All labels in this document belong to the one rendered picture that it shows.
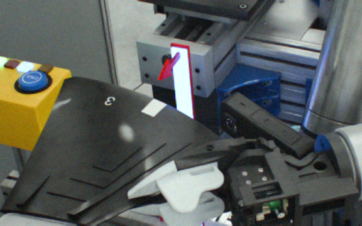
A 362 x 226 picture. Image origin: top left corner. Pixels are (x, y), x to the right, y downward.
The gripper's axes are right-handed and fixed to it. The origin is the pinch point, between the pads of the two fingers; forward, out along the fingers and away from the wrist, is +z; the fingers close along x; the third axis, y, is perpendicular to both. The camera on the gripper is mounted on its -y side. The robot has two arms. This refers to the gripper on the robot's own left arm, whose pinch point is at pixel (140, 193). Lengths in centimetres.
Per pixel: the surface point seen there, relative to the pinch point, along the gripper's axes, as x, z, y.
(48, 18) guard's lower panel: 57, 6, -115
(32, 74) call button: 14.0, 9.5, -39.3
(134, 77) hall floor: 138, -21, -181
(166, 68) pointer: 1.6, -7.0, -20.0
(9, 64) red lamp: 14.9, 12.7, -43.7
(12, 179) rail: 38, 17, -42
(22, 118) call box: 17.1, 12.1, -33.8
